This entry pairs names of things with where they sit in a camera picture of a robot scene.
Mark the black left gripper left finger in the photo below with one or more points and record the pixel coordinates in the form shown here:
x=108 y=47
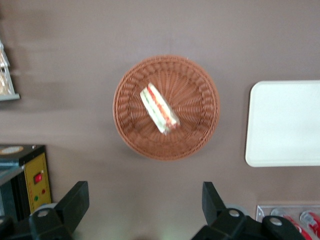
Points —
x=67 y=210

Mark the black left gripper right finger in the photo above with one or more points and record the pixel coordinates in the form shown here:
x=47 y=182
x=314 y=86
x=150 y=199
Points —
x=220 y=220

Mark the white rectangular plastic tray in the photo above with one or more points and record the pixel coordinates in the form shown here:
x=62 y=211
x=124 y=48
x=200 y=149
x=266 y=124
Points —
x=285 y=125

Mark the round brown wicker basket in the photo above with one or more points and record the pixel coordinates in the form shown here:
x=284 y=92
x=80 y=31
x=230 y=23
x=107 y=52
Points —
x=195 y=100

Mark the wrapped triangle sandwich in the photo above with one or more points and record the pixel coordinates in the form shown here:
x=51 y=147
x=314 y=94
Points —
x=158 y=107

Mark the clear acrylic bottle rack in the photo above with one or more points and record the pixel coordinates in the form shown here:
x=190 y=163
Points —
x=262 y=211

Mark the yellow and black control box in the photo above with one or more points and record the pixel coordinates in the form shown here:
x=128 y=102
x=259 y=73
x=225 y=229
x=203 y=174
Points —
x=37 y=175

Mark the red cola bottle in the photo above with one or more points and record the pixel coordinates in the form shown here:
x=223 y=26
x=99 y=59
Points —
x=312 y=221
x=297 y=227

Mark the clear packaged item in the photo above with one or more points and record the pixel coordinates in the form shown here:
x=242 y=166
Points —
x=10 y=95

